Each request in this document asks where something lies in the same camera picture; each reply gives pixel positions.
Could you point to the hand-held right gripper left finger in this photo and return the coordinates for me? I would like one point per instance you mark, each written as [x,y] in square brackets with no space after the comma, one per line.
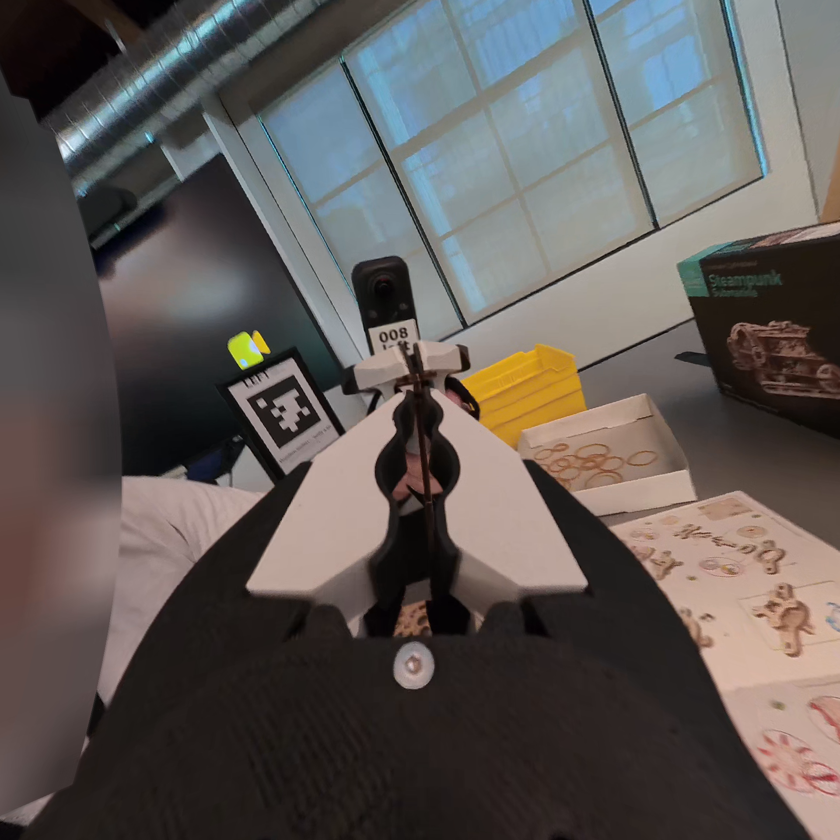
[315,525]

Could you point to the black video bar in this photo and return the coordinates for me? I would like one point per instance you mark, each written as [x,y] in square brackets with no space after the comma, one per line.
[108,213]

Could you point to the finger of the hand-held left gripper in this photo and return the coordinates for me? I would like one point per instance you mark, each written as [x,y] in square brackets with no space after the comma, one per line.
[377,371]
[446,361]

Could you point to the large black wall screen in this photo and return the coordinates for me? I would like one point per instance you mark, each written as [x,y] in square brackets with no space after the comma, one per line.
[197,295]

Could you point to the silver ventilation duct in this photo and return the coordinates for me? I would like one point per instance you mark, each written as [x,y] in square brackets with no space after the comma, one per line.
[164,72]

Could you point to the white cardboard tray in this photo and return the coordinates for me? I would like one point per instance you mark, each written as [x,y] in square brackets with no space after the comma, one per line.
[643,492]

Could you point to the yellow plastic bin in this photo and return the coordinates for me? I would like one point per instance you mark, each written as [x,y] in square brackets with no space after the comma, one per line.
[518,387]

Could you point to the person's left hand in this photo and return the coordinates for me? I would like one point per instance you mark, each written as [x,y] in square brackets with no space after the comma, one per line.
[408,482]

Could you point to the person in white shirt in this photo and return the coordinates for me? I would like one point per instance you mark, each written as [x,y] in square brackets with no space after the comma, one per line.
[170,525]

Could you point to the black framed marker sign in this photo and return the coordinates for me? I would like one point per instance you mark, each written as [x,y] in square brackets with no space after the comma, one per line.
[285,410]

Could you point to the large paned window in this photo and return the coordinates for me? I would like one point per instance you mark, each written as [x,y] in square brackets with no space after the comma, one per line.
[525,164]

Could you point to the pile of rubber bands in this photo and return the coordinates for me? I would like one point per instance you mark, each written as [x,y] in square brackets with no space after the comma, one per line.
[594,451]

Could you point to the wooden cutout parts sheet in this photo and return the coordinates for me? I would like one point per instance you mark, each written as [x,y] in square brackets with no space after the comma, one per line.
[413,622]

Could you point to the yellow camera icon sticker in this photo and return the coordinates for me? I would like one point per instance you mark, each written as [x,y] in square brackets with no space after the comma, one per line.
[243,351]

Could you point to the small wooden gear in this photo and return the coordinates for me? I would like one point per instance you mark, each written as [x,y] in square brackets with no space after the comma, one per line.
[407,379]

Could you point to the black flat strip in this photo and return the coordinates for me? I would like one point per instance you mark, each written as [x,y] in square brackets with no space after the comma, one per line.
[690,359]

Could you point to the black model kit box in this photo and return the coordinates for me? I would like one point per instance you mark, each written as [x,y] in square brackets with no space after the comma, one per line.
[754,315]

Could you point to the printed instruction booklet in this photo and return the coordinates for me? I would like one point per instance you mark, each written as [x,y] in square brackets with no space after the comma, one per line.
[722,590]

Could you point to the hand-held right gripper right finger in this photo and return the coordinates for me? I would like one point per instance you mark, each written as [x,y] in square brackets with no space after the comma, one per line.
[512,525]

